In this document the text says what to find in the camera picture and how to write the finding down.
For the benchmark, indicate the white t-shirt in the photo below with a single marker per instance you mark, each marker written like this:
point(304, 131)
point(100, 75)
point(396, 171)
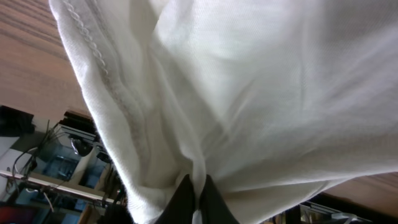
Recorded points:
point(276, 101)

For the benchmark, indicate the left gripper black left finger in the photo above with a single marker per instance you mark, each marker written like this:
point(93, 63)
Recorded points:
point(181, 206)

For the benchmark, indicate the grey metal shelf frame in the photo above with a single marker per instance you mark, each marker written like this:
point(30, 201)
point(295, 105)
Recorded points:
point(18, 161)

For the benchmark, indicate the clear blue storage bin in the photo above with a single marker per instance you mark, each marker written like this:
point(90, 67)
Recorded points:
point(61, 162)

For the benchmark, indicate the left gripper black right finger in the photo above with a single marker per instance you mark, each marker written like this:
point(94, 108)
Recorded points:
point(212, 206)

